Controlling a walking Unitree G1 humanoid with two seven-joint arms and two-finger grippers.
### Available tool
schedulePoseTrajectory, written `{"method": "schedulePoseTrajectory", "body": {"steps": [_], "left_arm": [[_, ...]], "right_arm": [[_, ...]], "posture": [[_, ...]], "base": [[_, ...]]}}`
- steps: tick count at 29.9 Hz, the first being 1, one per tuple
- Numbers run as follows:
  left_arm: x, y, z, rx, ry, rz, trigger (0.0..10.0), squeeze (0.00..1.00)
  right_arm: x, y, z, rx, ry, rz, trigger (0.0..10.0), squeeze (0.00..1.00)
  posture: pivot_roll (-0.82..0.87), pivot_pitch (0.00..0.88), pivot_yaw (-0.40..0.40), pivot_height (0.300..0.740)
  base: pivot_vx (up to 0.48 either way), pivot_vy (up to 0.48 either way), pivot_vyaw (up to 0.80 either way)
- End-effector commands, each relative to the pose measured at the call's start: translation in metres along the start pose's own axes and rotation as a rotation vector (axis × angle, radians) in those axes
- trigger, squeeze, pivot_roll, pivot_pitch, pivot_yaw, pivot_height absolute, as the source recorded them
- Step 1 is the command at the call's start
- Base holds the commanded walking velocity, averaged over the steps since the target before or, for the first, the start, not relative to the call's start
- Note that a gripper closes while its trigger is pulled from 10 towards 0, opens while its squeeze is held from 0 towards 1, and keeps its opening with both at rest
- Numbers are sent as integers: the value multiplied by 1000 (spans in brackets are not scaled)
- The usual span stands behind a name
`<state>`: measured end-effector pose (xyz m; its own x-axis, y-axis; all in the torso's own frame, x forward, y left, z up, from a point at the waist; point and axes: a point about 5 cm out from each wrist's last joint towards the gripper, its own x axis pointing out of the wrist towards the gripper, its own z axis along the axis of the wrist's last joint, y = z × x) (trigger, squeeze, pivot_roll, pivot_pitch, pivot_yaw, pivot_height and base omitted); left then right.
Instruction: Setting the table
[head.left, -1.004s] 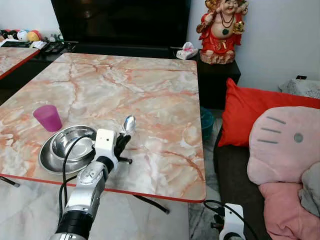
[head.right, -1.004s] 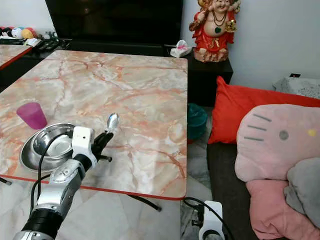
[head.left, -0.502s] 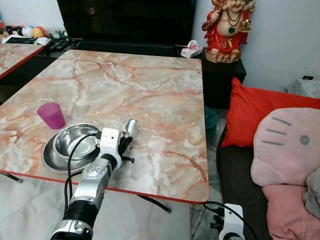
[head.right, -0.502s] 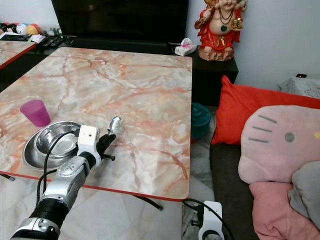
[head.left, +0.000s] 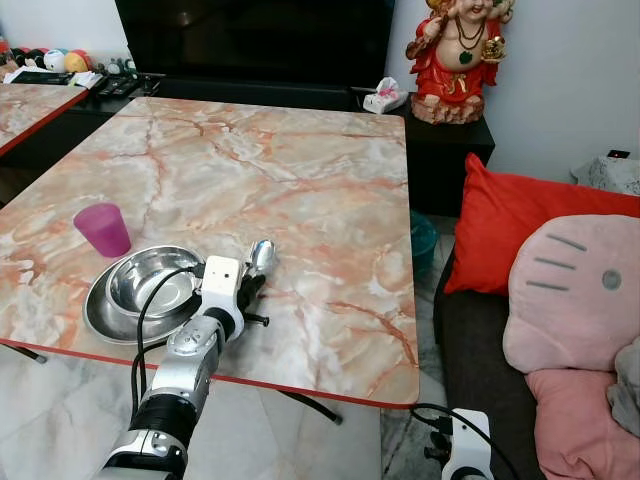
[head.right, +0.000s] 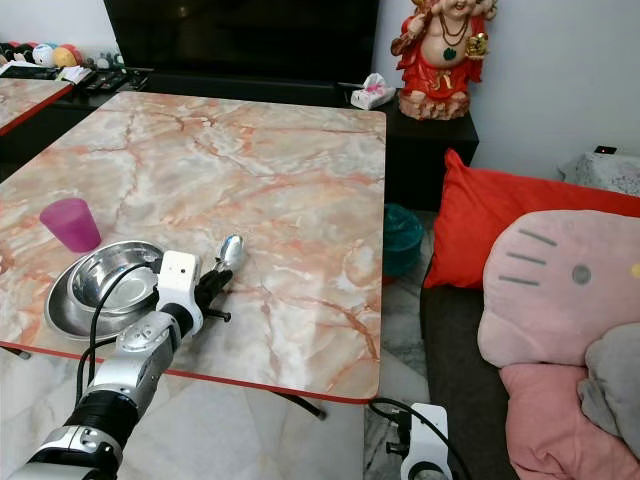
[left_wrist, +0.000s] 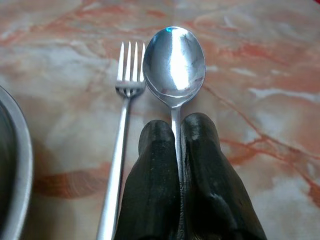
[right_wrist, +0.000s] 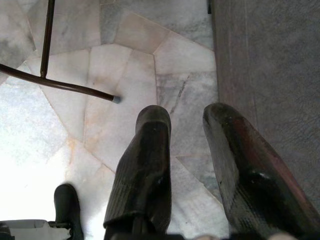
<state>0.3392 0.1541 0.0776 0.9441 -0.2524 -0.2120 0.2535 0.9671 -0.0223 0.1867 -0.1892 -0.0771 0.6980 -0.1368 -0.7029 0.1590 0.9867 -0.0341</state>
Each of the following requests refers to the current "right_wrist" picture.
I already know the white robot leg shell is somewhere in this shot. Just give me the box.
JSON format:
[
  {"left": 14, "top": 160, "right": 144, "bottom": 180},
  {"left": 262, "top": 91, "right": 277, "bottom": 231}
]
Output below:
[{"left": 0, "top": 219, "right": 73, "bottom": 240}]

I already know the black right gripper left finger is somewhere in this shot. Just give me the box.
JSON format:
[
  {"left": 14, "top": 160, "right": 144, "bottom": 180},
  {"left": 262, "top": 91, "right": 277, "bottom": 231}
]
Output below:
[{"left": 102, "top": 104, "right": 174, "bottom": 240}]

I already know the black robot foot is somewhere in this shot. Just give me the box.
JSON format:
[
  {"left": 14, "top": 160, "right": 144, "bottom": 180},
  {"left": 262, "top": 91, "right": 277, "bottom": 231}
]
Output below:
[{"left": 53, "top": 183, "right": 85, "bottom": 240}]

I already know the brown metal chair frame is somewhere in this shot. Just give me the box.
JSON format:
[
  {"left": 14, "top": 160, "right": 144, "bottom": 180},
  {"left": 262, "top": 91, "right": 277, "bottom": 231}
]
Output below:
[{"left": 0, "top": 0, "right": 123, "bottom": 105}]

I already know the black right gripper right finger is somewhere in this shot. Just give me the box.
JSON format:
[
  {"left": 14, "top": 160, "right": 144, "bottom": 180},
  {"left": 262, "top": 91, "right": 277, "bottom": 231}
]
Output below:
[{"left": 202, "top": 102, "right": 320, "bottom": 240}]

